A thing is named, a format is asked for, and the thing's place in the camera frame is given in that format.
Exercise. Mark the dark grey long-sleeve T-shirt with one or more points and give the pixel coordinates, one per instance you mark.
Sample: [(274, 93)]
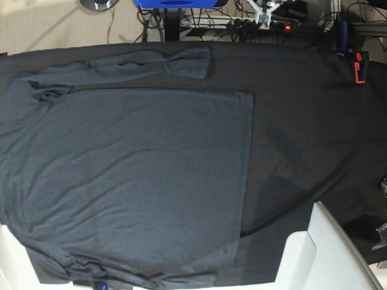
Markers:
[(128, 186)]

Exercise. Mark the blue clamp at bottom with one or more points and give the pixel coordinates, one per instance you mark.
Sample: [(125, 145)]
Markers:
[(102, 286)]

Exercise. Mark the black table leg post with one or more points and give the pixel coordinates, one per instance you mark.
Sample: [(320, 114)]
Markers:
[(171, 20)]

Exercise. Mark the grey metal bracket right edge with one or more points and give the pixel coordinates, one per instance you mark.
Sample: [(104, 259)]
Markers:
[(381, 231)]

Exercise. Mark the aluminium frame rail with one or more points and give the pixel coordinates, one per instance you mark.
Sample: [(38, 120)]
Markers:
[(371, 29)]

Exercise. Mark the white foam block left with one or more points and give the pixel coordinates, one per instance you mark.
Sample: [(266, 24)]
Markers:
[(16, 269)]

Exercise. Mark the red and black clamp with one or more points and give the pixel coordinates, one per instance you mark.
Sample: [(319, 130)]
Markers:
[(361, 62)]

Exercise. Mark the black table cloth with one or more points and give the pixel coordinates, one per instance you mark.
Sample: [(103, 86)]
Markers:
[(316, 136)]

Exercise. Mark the round grey chair base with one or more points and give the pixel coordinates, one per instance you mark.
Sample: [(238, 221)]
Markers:
[(98, 5)]

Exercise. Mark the blue plastic bin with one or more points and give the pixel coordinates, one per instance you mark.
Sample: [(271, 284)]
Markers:
[(179, 3)]

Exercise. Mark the white power strip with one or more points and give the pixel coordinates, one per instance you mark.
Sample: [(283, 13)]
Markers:
[(204, 21)]

